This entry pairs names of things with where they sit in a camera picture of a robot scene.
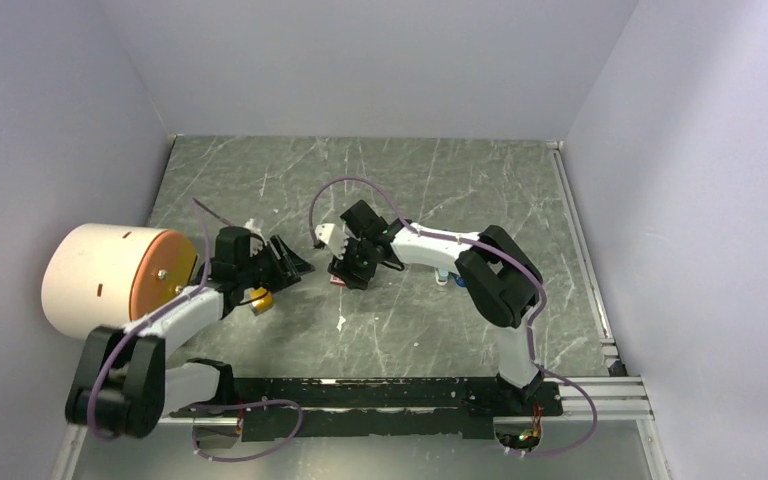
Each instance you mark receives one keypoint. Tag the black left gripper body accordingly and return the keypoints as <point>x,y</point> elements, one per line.
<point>258,268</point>

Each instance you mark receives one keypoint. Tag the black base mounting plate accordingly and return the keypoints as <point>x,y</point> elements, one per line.
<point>463,406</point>

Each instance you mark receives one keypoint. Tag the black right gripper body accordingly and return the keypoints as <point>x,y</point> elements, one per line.
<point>364,257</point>

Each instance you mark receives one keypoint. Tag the aluminium rail frame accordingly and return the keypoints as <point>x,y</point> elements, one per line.
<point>615,397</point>

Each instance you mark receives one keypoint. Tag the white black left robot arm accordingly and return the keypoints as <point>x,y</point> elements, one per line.
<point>122,385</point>

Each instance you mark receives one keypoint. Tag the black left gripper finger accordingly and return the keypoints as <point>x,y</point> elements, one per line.
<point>277,281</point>
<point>291,263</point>

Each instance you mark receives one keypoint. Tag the yellow tape roll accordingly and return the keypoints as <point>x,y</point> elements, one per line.
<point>260,301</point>

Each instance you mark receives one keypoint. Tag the white orange cylinder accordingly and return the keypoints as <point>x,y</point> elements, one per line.
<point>102,274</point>

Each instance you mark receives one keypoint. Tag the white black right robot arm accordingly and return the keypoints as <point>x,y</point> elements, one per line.
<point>502,282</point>

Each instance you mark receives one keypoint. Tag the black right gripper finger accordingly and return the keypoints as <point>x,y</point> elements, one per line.
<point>343,263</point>
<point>358,277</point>

